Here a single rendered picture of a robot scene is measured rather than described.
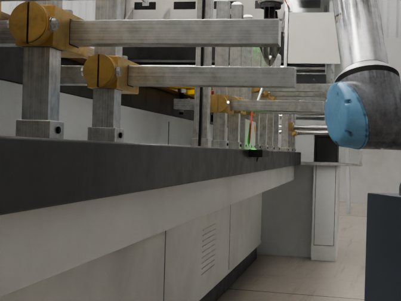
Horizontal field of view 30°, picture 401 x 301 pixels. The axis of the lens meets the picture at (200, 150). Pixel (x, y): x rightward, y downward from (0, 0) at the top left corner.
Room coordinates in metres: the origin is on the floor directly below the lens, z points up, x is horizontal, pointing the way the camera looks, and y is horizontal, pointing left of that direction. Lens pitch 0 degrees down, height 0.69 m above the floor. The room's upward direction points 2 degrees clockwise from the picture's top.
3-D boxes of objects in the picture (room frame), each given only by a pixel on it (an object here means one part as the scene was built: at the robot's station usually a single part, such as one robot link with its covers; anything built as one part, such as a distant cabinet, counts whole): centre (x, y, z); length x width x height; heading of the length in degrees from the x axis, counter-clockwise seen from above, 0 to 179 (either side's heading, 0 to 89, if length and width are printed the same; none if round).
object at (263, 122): (3.13, -0.26, 0.93); 0.04 x 0.04 x 0.48; 78
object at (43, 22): (0.95, 0.19, 0.84); 0.14 x 0.06 x 0.05; 168
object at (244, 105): (2.18, -0.13, 0.83); 0.44 x 0.03 x 0.04; 78
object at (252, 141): (2.61, -0.17, 0.75); 0.26 x 0.01 x 0.10; 168
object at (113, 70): (1.20, 0.14, 0.81); 0.14 x 0.06 x 0.05; 168
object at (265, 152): (2.56, -0.20, 0.68); 0.22 x 0.05 x 0.05; 168
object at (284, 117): (4.11, -0.46, 0.90); 0.04 x 0.04 x 0.48; 78
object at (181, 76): (1.20, 0.07, 0.81); 0.44 x 0.03 x 0.04; 78
